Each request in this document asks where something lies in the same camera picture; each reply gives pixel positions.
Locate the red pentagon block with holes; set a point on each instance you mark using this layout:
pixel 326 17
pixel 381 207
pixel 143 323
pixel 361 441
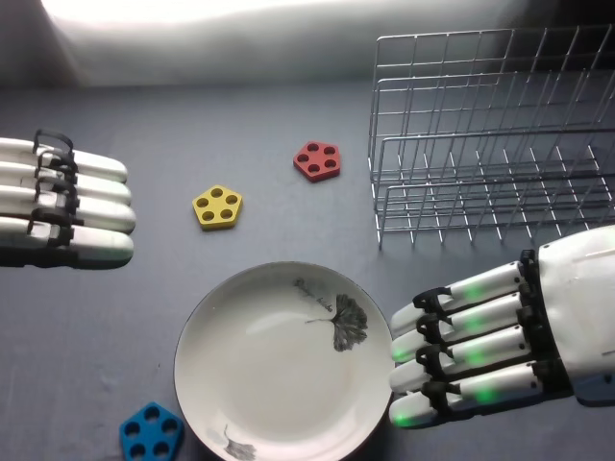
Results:
pixel 318 157

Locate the yellow pentagon block with holes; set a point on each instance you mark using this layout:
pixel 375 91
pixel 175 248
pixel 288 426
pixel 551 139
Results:
pixel 217 205

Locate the grey table cloth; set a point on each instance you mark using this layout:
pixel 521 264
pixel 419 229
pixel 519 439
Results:
pixel 269 230

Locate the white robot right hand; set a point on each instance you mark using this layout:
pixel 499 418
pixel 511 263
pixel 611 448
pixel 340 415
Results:
pixel 576 298

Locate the white backdrop curtain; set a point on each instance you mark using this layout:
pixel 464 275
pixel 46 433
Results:
pixel 240 38

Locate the blue pentagon block with holes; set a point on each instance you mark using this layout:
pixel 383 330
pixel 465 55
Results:
pixel 153 432

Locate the white plate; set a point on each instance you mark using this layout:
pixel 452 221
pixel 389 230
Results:
pixel 288 374

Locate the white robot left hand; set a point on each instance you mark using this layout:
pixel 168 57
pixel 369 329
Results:
pixel 96 211

